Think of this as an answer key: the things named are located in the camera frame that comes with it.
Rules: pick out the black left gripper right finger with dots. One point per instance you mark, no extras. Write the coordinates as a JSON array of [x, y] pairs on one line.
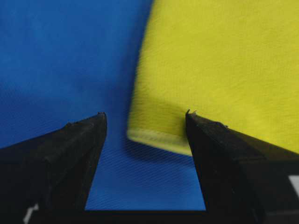
[[243, 180]]

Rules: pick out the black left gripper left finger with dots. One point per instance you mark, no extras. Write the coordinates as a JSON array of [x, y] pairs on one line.
[[51, 173]]

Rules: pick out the yellow-green square towel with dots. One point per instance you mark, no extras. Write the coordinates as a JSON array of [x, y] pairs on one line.
[[231, 61]]

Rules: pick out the blue table cloth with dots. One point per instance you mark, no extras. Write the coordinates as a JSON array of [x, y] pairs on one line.
[[66, 60]]

